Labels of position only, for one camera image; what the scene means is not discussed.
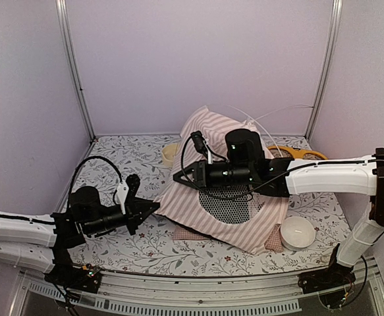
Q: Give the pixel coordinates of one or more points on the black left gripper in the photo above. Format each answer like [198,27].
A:
[136,210]

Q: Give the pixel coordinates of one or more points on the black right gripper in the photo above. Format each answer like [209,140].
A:
[201,174]

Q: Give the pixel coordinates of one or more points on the white tent pole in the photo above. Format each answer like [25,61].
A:
[256,120]

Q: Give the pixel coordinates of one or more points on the pink gingham cushion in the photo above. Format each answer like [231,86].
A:
[273,242]

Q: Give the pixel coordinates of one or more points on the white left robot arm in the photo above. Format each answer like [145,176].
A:
[41,242]

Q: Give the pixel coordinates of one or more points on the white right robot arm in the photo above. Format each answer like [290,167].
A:
[247,165]

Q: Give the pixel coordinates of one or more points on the cream pet bowl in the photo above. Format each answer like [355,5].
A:
[168,154]

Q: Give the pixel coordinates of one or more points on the floral tablecloth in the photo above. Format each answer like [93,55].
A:
[152,250]

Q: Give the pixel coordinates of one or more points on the yellow double bowl stand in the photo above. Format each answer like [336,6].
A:
[296,153]

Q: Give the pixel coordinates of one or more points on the white ceramic bowl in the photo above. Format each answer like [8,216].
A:
[297,233]

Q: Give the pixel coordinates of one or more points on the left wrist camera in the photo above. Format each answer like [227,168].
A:
[125,193]

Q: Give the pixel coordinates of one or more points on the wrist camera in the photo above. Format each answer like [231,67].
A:
[201,145]
[125,193]

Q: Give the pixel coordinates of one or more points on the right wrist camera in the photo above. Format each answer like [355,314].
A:
[201,145]

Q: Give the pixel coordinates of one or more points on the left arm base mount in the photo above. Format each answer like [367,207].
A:
[86,278]

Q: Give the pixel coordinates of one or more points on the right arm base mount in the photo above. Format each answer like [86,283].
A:
[324,279]

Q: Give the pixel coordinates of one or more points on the left aluminium corner post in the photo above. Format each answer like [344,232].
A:
[62,15]

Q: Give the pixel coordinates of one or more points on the aluminium corner post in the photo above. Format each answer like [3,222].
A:
[333,32]
[62,15]

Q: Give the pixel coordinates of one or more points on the right aluminium corner post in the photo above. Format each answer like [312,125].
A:
[333,32]

